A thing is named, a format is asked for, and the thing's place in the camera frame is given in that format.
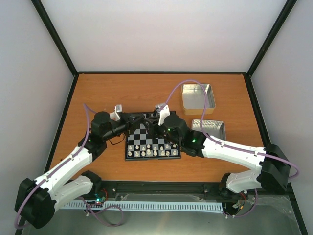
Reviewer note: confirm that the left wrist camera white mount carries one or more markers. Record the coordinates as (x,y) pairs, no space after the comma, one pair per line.
(117,111)

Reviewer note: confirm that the gold metal tin lid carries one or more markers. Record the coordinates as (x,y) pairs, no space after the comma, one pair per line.
(193,99)

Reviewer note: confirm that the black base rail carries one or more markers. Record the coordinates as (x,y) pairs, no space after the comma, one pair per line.
(142,187)

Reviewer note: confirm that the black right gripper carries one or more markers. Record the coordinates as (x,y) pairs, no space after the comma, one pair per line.
(152,129)

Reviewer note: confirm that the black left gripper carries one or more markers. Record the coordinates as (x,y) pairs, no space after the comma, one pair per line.
(129,122)

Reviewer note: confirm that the black left frame post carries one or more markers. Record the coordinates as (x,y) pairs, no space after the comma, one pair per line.
(39,7)

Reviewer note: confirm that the light blue cable duct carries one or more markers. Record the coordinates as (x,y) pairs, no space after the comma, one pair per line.
(157,206)

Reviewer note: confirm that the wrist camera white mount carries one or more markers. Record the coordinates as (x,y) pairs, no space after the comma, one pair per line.
(117,111)
(163,111)

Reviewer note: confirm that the pink metal tin base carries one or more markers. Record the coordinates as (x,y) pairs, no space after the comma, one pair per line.
(211,127)

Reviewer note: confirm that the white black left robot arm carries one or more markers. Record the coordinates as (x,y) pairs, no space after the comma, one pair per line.
(39,199)

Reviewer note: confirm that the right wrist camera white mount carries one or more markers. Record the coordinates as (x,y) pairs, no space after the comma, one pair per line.
(163,111)

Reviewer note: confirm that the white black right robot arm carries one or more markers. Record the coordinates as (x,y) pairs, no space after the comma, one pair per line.
(268,167)

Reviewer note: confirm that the black frame post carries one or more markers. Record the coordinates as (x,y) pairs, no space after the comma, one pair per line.
(39,7)
(283,15)

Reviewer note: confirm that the black white chessboard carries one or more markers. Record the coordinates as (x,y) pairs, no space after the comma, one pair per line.
(139,137)

